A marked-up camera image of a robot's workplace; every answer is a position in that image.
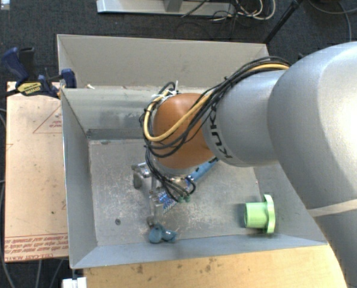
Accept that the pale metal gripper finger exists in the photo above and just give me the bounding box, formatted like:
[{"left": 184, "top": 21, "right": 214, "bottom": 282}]
[
  {"left": 146, "top": 202, "right": 161, "bottom": 227},
  {"left": 131, "top": 163, "right": 145, "bottom": 190}
]

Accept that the grey metal bin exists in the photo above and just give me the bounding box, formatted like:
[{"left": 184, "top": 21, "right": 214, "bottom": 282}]
[{"left": 56, "top": 34, "right": 329, "bottom": 270}]

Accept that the blue-grey rubber toy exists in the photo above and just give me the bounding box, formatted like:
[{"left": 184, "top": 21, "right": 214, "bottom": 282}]
[{"left": 148, "top": 223, "right": 178, "bottom": 245}]

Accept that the blue brush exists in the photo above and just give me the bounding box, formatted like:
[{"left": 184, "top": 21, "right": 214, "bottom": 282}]
[{"left": 160, "top": 157, "right": 220, "bottom": 215}]

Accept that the brown cardboard board, red print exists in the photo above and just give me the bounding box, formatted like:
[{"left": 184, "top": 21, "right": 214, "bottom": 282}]
[{"left": 4, "top": 81, "right": 70, "bottom": 264}]

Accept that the light green flanged cylinder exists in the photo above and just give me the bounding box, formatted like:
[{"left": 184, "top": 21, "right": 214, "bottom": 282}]
[{"left": 244, "top": 193, "right": 277, "bottom": 235}]

